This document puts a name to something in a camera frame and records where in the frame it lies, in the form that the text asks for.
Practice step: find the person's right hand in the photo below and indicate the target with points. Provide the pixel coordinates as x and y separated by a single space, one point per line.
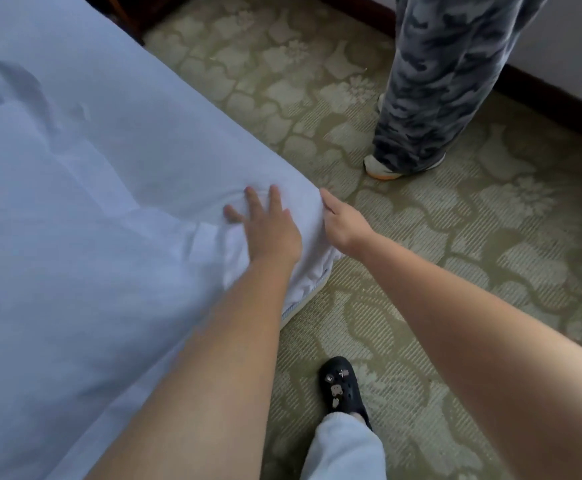
349 230

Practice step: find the person's left hand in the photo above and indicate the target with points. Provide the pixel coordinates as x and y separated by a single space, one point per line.
274 237

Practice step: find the white bed sheet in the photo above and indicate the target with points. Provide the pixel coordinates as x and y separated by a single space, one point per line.
171 125

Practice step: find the person's right forearm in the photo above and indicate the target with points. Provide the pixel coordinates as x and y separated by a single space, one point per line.
491 345

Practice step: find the person's left forearm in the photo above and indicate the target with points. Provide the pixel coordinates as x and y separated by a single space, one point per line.
211 385

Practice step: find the person's black right shoe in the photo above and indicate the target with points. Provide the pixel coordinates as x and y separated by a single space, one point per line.
341 385

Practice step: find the wooden chair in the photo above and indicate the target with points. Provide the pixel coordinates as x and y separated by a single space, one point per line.
136 7

